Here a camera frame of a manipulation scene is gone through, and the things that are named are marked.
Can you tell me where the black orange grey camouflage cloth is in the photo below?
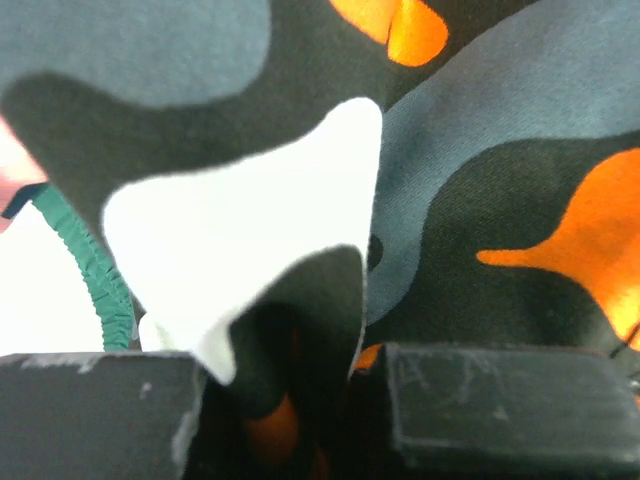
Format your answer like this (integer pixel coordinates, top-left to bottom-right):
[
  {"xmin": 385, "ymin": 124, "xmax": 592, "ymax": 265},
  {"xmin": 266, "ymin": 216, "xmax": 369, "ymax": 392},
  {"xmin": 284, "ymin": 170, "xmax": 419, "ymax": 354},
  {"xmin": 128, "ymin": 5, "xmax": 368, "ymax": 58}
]
[{"xmin": 1, "ymin": 1, "xmax": 639, "ymax": 479}]

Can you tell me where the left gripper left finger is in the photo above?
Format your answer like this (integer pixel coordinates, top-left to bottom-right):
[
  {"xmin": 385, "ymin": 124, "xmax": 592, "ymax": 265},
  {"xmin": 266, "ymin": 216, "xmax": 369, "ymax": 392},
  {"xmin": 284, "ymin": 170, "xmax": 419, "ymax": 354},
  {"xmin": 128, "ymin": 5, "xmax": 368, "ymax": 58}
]
[{"xmin": 1, "ymin": 352, "xmax": 206, "ymax": 479}]

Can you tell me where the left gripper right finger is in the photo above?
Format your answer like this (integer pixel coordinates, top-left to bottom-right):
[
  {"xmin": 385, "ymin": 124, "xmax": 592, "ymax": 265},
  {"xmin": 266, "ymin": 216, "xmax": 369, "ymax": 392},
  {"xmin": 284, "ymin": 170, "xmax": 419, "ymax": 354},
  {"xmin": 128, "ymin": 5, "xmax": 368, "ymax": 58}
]
[{"xmin": 385, "ymin": 344, "xmax": 639, "ymax": 475}]

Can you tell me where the dark teal cloth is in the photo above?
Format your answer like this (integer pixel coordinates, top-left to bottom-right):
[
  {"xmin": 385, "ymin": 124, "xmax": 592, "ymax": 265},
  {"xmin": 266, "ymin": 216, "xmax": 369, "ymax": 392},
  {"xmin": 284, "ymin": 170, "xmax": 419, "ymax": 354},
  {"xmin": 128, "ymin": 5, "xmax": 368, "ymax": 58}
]
[{"xmin": 1, "ymin": 183, "xmax": 138, "ymax": 351}]

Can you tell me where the pink patterned cloth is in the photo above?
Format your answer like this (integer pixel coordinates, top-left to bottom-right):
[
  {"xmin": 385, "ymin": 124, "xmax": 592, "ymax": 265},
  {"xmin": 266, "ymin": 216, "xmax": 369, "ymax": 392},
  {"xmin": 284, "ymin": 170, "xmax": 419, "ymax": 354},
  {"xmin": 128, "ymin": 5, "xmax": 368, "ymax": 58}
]
[{"xmin": 0, "ymin": 118, "xmax": 48, "ymax": 232}]

